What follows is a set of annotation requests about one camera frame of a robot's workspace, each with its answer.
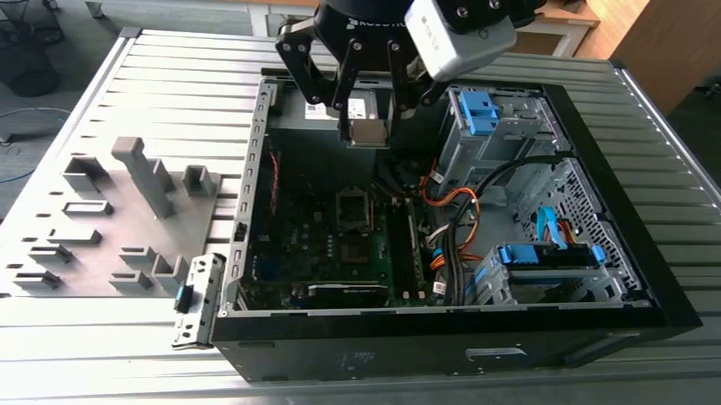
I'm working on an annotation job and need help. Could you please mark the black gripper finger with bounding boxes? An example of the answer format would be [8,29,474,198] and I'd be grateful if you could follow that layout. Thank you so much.
[386,39,451,149]
[274,22,366,145]

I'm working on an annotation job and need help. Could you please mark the silver CPU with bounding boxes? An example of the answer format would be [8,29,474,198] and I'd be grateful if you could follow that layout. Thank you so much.
[347,119,391,149]

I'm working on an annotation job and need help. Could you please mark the CPU socket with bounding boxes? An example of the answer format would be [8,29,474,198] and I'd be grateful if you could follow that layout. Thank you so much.
[339,239,374,266]

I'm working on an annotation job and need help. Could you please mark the grey power supply unit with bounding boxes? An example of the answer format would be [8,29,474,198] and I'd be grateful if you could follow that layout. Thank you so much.
[267,89,379,199]

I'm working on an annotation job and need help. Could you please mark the grey metal disk bay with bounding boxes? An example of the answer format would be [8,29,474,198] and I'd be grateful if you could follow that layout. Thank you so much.
[471,244,635,305]
[438,87,573,199]

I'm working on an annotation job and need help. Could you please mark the black RAM slot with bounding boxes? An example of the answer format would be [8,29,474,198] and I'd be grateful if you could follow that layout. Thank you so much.
[409,198,429,299]
[390,198,403,299]
[395,198,411,299]

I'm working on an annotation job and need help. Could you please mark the green motherboard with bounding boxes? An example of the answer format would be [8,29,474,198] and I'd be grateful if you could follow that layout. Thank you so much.
[244,181,443,310]

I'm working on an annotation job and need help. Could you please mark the wooden cabinet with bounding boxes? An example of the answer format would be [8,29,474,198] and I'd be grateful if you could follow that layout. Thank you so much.
[573,0,721,117]

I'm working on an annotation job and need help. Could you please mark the grey parts rack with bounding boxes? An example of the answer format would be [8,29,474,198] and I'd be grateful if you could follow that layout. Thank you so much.
[0,135,242,299]

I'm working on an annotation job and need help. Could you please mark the black graphics card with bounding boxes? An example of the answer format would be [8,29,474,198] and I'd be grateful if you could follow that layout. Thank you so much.
[306,283,391,309]

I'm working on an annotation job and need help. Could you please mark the black PC case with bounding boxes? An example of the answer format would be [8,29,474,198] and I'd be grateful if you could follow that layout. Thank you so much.
[208,66,705,383]

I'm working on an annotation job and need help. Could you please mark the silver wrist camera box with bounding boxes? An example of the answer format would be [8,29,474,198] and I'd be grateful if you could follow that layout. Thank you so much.
[403,0,518,82]

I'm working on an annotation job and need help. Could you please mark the red twisted wire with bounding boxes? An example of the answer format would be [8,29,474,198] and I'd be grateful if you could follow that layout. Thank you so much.
[268,149,283,214]

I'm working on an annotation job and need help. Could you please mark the orange wire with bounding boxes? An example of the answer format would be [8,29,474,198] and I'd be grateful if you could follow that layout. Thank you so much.
[421,158,483,254]
[430,251,485,272]

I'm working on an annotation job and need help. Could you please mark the black SATA wire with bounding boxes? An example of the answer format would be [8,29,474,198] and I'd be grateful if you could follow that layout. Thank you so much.
[443,154,574,305]

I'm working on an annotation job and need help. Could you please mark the wooden desk white frame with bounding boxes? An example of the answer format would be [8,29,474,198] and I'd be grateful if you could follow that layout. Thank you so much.
[509,0,602,58]

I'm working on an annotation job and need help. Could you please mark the blue flat SATA wire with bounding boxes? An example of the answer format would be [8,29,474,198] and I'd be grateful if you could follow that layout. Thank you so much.
[537,205,575,250]

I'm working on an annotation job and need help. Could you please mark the white floor cable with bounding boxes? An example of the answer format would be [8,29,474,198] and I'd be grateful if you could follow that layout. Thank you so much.
[0,106,73,122]

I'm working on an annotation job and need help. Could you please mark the black round wire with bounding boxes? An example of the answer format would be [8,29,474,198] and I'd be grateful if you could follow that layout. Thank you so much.
[454,159,567,305]

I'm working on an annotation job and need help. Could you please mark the blue plastic rail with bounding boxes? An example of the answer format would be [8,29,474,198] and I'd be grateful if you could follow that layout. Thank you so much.
[471,261,491,305]

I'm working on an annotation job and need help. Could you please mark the metal bracket blue latch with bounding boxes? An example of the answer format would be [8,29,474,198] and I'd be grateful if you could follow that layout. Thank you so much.
[170,251,227,350]

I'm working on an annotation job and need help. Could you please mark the blue floor cable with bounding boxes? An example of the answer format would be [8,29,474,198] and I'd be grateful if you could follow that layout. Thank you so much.
[0,166,39,185]

